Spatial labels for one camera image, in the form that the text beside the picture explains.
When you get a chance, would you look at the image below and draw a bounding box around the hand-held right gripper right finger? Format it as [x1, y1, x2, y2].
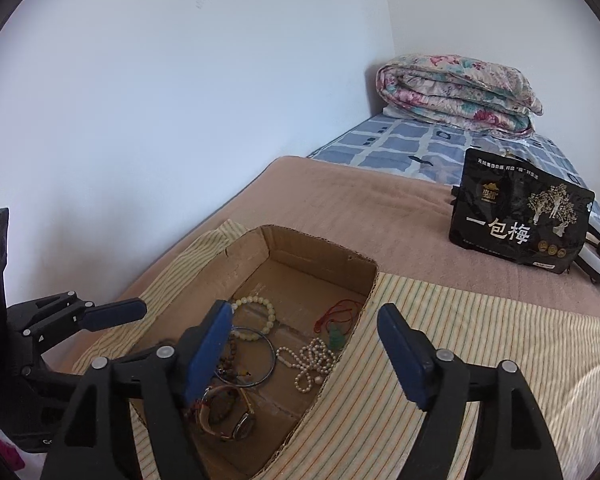
[377, 302, 566, 480]

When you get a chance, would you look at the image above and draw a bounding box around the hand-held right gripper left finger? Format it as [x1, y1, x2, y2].
[40, 300, 234, 480]

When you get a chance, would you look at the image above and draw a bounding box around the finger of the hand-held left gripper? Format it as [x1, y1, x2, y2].
[22, 362, 90, 385]
[7, 290, 149, 342]

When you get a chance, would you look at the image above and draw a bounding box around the brown strap wristwatch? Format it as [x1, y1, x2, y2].
[197, 385, 256, 442]

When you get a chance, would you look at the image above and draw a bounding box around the blue metal bangle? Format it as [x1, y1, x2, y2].
[215, 327, 277, 388]

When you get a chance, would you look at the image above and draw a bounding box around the red cord jade pendant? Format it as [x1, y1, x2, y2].
[314, 300, 364, 350]

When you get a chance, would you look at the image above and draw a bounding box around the white bead bracelet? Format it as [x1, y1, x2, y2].
[230, 296, 277, 344]

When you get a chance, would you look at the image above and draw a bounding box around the brown cardboard box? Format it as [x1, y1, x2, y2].
[130, 225, 379, 479]

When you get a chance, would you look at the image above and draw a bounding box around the striped cloth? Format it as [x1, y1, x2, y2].
[72, 218, 600, 480]

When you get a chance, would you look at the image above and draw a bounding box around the brown blanket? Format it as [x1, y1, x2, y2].
[45, 156, 600, 377]

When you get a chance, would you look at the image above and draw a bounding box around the black printed bag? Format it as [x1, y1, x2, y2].
[449, 148, 596, 275]

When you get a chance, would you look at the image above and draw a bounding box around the blue plaid bed sheet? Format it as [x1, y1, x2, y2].
[307, 112, 600, 232]

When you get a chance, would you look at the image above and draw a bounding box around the folded floral quilt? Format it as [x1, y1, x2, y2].
[376, 54, 544, 139]

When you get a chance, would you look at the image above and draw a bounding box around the wooden bead bracelet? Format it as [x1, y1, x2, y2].
[215, 335, 254, 386]

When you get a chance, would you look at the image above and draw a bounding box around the pearl necklace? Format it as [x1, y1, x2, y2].
[276, 338, 339, 394]

